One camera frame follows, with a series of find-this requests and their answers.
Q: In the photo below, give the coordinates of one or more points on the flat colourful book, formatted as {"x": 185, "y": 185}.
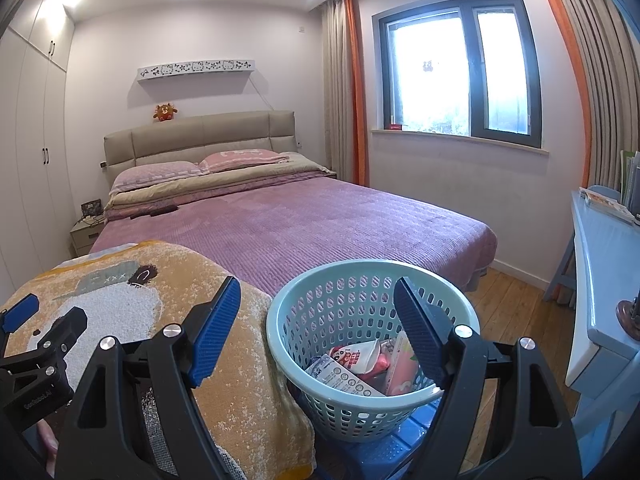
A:
{"x": 605, "y": 204}

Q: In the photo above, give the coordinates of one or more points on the folded beige quilt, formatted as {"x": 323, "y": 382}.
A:
{"x": 225, "y": 185}

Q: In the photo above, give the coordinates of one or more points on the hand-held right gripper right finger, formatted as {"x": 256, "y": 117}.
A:
{"x": 420, "y": 330}

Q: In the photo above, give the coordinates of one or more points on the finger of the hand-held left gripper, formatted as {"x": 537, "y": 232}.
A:
{"x": 20, "y": 312}
{"x": 62, "y": 332}

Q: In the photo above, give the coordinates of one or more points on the small red box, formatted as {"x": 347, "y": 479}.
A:
{"x": 394, "y": 126}

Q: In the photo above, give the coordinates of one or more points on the bed with purple cover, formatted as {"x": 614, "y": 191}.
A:
{"x": 300, "y": 220}

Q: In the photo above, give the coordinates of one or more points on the orange plush toy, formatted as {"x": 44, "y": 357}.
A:
{"x": 165, "y": 113}

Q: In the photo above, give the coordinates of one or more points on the dark cloth item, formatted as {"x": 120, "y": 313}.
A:
{"x": 155, "y": 210}

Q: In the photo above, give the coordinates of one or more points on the silver and navy milk carton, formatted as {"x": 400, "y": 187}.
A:
{"x": 345, "y": 380}

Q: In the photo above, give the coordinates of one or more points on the purple patterned pillow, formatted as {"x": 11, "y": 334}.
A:
{"x": 155, "y": 174}

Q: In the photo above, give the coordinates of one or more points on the beige and orange curtain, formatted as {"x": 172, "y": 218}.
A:
{"x": 585, "y": 85}
{"x": 345, "y": 90}

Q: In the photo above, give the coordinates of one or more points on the beige padded headboard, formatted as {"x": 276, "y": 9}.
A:
{"x": 200, "y": 135}

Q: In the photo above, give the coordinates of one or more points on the dark framed window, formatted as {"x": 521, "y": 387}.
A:
{"x": 470, "y": 60}

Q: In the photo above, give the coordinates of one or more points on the window sill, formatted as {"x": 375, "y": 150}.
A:
{"x": 460, "y": 141}

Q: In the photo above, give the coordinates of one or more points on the light blue desk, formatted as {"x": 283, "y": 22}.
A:
{"x": 600, "y": 285}

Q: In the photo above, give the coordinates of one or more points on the person's left hand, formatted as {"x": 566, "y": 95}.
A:
{"x": 48, "y": 447}

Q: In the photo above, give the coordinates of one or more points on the green plastic basket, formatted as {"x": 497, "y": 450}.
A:
{"x": 310, "y": 310}

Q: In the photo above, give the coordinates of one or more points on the upright green books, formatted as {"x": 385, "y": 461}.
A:
{"x": 630, "y": 180}

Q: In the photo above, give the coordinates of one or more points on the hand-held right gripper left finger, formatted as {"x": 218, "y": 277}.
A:
{"x": 215, "y": 335}

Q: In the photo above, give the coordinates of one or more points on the white wall shelf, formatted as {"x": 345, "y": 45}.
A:
{"x": 195, "y": 70}

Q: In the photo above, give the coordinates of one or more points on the small pink packet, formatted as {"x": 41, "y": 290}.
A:
{"x": 375, "y": 366}

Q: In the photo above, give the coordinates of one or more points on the white wardrobe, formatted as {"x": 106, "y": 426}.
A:
{"x": 30, "y": 135}

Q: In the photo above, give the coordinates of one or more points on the yellow printed blanket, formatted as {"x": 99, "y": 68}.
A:
{"x": 125, "y": 310}

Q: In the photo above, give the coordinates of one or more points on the brown round object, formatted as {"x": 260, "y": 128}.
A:
{"x": 627, "y": 315}

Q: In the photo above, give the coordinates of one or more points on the beige nightstand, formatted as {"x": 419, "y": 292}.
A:
{"x": 329, "y": 172}
{"x": 85, "y": 237}

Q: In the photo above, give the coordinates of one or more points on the pink pillow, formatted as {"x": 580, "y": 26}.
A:
{"x": 240, "y": 160}

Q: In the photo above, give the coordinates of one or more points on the blue plastic stool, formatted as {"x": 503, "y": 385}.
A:
{"x": 400, "y": 435}

